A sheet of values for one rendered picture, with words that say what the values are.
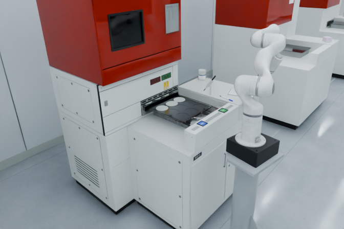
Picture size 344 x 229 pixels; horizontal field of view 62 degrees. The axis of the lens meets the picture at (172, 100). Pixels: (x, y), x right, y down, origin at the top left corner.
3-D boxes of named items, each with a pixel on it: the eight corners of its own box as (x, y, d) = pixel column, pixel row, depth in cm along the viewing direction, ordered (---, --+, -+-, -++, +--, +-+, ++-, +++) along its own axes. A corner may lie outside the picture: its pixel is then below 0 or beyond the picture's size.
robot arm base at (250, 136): (272, 142, 182) (275, 115, 175) (249, 150, 173) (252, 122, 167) (251, 130, 197) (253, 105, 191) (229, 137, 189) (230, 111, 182)
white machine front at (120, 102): (103, 135, 213) (96, 85, 197) (176, 99, 268) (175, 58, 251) (106, 136, 211) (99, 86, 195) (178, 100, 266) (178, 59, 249)
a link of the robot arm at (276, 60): (263, 63, 238) (268, 71, 232) (271, 51, 228) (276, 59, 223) (272, 63, 240) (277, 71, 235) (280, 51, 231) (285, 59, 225)
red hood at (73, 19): (49, 65, 238) (33, -11, 213) (125, 46, 292) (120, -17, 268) (103, 87, 192) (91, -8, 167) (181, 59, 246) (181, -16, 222)
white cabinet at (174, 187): (134, 206, 259) (126, 127, 225) (199, 157, 324) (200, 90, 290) (190, 247, 220) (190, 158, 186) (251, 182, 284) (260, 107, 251)
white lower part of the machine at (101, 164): (72, 183, 289) (57, 110, 255) (134, 147, 344) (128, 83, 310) (116, 219, 245) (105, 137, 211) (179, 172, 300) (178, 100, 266)
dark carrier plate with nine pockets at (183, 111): (150, 109, 235) (150, 108, 234) (178, 95, 258) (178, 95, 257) (183, 122, 213) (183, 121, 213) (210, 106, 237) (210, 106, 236)
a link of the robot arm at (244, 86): (260, 118, 171) (264, 80, 163) (230, 113, 179) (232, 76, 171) (264, 111, 181) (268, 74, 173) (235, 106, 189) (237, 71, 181)
